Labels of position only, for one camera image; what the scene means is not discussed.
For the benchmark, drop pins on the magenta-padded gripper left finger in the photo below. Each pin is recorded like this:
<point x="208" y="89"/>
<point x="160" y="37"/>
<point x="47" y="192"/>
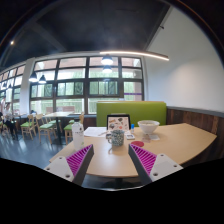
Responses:
<point x="78" y="160"/>

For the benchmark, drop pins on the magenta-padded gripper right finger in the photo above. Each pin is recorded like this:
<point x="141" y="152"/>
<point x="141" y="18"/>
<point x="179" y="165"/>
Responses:
<point x="144" y="159"/>

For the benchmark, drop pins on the clear black-capped water bottle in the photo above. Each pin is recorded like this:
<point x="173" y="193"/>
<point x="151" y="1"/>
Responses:
<point x="78" y="136"/>

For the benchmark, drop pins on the clear plastic wrapper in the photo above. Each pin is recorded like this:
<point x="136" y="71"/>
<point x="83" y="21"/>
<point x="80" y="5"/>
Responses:
<point x="151" y="137"/>

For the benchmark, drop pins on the white paper sheets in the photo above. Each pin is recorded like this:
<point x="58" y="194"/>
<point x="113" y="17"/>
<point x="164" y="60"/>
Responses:
<point x="94" y="132"/>

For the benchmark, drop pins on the white bowl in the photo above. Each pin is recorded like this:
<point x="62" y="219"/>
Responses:
<point x="148" y="127"/>

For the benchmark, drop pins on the small blue-capped bottle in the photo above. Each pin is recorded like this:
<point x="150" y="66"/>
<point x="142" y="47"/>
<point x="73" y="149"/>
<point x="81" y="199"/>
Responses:
<point x="132" y="128"/>

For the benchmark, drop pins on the patterned ceramic mug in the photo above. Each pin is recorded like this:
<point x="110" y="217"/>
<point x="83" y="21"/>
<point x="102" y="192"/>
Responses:
<point x="117" y="137"/>

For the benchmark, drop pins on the sticker-covered black tablet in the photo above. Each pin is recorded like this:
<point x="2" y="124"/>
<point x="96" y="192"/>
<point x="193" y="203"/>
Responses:
<point x="118" y="122"/>

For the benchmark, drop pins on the wooden green-seat chairs group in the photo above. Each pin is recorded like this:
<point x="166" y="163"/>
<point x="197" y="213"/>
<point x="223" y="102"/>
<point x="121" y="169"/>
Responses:
<point x="45" y="126"/>

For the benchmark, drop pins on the green upholstered booth bench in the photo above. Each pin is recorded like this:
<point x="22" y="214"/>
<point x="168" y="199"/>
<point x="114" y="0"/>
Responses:
<point x="133" y="111"/>

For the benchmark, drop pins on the wooden dining table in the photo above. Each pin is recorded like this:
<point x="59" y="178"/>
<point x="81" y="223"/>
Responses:
<point x="59" y="114"/>

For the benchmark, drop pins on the person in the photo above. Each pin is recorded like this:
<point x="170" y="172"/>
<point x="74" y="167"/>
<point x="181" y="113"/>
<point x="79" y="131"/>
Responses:
<point x="7" y="116"/>

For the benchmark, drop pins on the dark pendant lamps group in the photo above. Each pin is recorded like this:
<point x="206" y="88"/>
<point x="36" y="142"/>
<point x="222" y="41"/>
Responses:
<point x="107" y="60"/>

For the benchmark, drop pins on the curved linear ceiling light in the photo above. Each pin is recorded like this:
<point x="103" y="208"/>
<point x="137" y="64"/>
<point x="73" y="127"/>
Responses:
<point x="140" y="53"/>

